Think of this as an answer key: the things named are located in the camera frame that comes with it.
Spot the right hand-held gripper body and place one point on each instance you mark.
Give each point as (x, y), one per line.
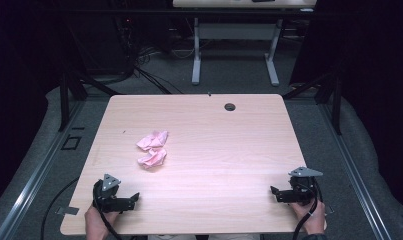
(303, 190)

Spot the pink tissue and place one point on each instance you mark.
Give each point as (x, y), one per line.
(153, 140)
(152, 159)

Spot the black metal stand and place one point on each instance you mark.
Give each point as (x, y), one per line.
(69, 93)
(332, 96)

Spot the white desk with metal legs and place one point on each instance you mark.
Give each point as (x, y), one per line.
(235, 31)

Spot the person's right hand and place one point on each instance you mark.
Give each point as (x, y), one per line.
(311, 220)

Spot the aluminium floor rail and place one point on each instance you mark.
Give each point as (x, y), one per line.
(355, 173)
(39, 173)

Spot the dark curtain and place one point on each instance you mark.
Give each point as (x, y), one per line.
(379, 83)
(19, 83)

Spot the dark flat device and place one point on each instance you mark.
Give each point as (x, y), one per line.
(263, 0)

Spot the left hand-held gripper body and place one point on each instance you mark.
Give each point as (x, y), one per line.
(109, 196)

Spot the person's left hand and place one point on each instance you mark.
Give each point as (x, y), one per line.
(97, 224)

